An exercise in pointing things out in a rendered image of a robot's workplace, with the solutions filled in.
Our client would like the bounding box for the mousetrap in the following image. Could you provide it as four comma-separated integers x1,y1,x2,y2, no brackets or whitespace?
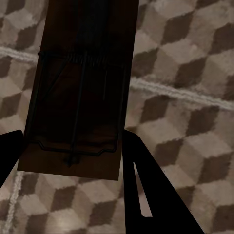
17,0,139,181

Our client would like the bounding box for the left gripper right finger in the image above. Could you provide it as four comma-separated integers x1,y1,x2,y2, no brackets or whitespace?
122,130,205,234

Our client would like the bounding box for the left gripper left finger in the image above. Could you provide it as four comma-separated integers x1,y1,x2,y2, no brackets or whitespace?
0,130,23,188

